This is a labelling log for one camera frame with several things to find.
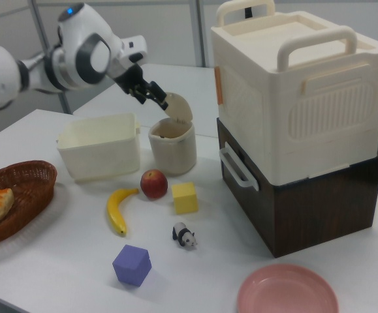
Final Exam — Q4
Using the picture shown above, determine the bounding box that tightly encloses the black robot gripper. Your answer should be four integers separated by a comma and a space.
110, 60, 170, 111

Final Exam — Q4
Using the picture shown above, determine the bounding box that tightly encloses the small beige lidded trash can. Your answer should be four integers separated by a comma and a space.
148, 92, 197, 177

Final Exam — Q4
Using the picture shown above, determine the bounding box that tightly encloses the cream plastic open bin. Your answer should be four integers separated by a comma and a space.
56, 112, 142, 182

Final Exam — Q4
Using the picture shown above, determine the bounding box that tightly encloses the red apple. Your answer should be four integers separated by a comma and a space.
140, 169, 169, 200

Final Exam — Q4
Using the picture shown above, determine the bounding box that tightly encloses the yellow foam cube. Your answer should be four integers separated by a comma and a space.
171, 182, 199, 215

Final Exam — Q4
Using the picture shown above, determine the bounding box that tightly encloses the yellow toy banana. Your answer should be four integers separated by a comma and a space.
106, 188, 140, 237

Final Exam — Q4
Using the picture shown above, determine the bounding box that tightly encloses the black and white panda figure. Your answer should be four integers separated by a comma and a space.
171, 222, 198, 250

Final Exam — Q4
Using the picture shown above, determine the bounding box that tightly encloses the brown wicker basket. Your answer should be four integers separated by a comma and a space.
0, 160, 59, 247

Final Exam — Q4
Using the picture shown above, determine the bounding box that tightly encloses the purple foam cube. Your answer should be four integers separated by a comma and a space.
112, 244, 153, 288

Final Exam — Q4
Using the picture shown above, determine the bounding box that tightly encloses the dark brown wooden box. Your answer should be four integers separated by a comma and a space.
216, 117, 378, 259

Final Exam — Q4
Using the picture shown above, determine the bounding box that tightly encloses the pink plate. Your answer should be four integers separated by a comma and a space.
236, 263, 339, 313

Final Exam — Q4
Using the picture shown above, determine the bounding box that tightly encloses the orange strip door handle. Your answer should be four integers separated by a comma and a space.
214, 66, 224, 107

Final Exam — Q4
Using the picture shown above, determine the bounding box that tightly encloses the cream storage box with handles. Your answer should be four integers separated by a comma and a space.
210, 0, 378, 186

